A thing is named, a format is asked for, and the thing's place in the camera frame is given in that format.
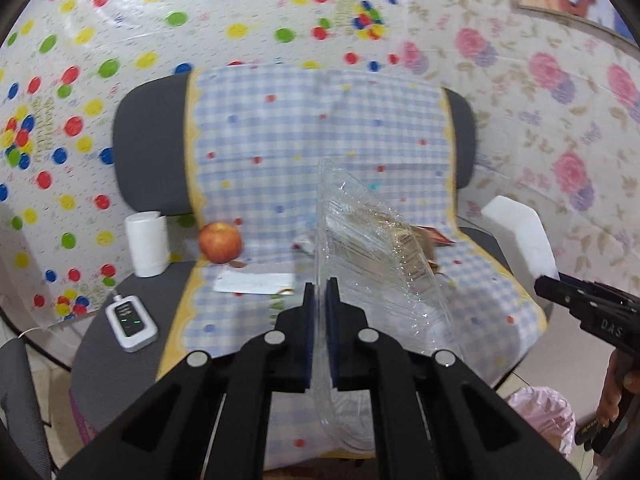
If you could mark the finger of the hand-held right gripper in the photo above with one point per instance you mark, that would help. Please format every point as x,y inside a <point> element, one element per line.
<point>582,281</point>
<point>560,292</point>

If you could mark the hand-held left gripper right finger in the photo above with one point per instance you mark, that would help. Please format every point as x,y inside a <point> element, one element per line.
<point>331,325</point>

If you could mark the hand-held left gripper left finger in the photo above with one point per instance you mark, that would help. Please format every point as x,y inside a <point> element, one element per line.
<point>310,325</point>

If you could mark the clear plastic clamshell container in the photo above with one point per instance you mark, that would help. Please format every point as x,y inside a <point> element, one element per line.
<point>370,260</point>

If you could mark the person's right hand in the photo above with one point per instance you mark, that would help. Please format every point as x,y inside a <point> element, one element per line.
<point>612,390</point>

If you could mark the white foam block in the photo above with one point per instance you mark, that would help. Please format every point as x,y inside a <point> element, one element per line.
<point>525,240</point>

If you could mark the white paper slip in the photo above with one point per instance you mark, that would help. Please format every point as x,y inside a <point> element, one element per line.
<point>252,282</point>

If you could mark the red apple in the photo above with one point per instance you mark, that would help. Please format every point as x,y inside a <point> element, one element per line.
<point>220,242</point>

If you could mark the brown snack wrapper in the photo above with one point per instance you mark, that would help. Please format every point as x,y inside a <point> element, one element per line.
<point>434,240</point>

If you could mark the white power bank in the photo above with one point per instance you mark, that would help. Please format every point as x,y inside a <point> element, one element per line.
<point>131,322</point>

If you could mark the blue checked cloth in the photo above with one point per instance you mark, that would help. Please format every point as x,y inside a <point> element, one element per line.
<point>300,135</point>

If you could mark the grey office chair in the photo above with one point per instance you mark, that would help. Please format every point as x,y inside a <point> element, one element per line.
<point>145,150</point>

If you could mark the grey fabric chair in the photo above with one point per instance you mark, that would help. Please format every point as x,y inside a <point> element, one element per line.
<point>22,400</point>

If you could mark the floral wall sheet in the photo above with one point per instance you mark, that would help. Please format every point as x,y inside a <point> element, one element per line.
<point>540,110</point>

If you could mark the polka dot wall sheet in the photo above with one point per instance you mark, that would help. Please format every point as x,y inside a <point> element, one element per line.
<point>125,35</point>

